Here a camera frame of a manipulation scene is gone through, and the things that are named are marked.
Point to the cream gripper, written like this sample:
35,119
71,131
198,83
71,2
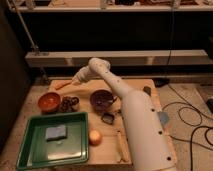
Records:
82,76

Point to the red chili pepper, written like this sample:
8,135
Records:
61,85

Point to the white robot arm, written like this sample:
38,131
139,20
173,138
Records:
146,138

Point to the purple bowl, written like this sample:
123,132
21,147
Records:
101,100

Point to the orange bowl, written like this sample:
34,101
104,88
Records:
49,102

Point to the dark grapes bunch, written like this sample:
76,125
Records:
69,104

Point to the dark rectangular block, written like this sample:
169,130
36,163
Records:
147,90

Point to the blue sponge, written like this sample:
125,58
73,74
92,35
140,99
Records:
54,133

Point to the green plastic tray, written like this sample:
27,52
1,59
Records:
36,152

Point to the wooden cutting board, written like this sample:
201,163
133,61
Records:
105,155

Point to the light blue cup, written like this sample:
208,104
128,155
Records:
164,118

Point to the white shelf rail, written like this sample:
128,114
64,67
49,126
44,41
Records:
119,58

